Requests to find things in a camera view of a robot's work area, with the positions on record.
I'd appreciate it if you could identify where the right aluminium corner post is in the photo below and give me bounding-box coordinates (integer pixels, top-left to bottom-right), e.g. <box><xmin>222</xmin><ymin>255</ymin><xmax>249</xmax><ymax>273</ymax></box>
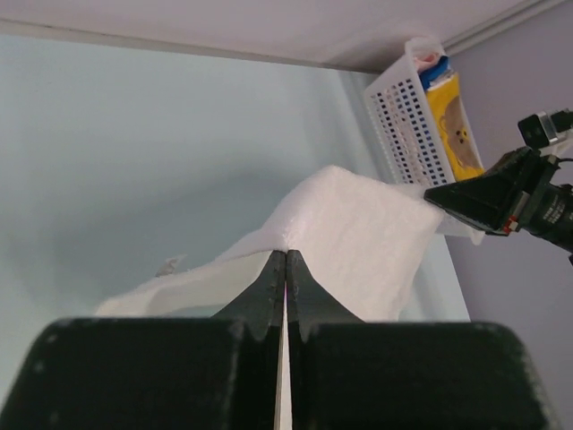
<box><xmin>443</xmin><ymin>0</ymin><xmax>565</xmax><ymax>56</ymax></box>

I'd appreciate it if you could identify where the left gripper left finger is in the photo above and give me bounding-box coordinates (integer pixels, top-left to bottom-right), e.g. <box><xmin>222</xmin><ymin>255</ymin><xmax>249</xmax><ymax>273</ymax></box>
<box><xmin>1</xmin><ymin>251</ymin><xmax>287</xmax><ymax>429</ymax></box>

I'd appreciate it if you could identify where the right white plastic basket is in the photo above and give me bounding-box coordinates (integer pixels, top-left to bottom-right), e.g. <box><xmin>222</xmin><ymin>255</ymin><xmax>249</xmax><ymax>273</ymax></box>
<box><xmin>363</xmin><ymin>36</ymin><xmax>487</xmax><ymax>245</ymax></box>

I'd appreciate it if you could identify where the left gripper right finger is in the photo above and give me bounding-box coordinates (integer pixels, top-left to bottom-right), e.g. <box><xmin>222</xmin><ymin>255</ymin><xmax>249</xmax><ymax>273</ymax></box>
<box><xmin>286</xmin><ymin>251</ymin><xmax>560</xmax><ymax>429</ymax></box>

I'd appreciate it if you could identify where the blue towel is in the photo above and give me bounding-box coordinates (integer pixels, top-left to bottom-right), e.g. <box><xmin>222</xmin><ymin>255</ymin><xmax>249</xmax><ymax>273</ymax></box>
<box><xmin>418</xmin><ymin>56</ymin><xmax>450</xmax><ymax>91</ymax></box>

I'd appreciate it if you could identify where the yellow brown bear towel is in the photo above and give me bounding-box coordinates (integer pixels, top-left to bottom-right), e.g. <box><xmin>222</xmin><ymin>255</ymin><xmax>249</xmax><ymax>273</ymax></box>
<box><xmin>426</xmin><ymin>73</ymin><xmax>483</xmax><ymax>181</ymax></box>

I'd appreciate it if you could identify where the pink towel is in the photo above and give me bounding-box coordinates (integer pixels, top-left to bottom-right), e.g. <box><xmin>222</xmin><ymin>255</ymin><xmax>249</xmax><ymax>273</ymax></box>
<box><xmin>413</xmin><ymin>51</ymin><xmax>441</xmax><ymax>73</ymax></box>

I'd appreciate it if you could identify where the white towel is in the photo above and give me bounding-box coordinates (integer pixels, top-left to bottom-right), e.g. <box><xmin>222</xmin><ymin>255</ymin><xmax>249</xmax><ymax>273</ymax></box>
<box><xmin>94</xmin><ymin>164</ymin><xmax>445</xmax><ymax>323</ymax></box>

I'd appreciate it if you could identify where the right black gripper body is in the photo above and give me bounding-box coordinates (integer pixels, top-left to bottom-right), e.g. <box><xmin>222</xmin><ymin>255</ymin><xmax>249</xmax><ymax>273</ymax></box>
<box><xmin>505</xmin><ymin>155</ymin><xmax>572</xmax><ymax>254</ymax></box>

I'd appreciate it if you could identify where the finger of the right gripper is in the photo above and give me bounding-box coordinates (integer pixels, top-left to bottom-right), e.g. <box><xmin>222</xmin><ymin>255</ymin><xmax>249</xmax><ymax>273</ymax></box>
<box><xmin>423</xmin><ymin>150</ymin><xmax>540</xmax><ymax>236</ymax></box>

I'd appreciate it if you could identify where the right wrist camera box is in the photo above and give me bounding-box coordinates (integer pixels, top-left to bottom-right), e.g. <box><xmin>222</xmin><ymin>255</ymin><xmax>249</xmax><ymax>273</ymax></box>
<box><xmin>517</xmin><ymin>109</ymin><xmax>572</xmax><ymax>157</ymax></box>

